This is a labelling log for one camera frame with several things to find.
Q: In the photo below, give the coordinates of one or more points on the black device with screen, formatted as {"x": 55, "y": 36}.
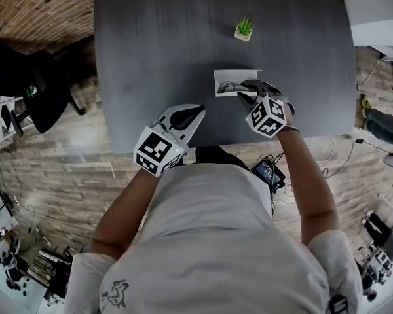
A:
{"x": 268, "y": 172}

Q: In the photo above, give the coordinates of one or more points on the white box with contents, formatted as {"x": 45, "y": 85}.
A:
{"x": 229, "y": 75}

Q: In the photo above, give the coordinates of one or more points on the person's white t-shirt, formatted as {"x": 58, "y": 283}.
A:
{"x": 209, "y": 247}

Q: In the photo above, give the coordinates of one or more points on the dark grey table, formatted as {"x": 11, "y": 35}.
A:
{"x": 170, "y": 61}

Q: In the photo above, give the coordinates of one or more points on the black eyeglasses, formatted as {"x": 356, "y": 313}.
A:
{"x": 229, "y": 86}

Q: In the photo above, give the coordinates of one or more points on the small green potted plant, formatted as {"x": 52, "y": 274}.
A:
{"x": 244, "y": 28}

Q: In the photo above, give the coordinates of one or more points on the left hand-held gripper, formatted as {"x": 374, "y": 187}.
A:
{"x": 157, "y": 150}

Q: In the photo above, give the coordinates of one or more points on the person's right forearm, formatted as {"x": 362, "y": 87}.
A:
{"x": 311, "y": 188}

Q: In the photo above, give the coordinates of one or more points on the black office chair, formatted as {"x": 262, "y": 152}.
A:
{"x": 46, "y": 97}

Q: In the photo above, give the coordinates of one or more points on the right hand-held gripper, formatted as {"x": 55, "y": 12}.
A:
{"x": 267, "y": 118}

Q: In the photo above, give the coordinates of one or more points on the person's left forearm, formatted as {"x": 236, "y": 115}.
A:
{"x": 127, "y": 214}

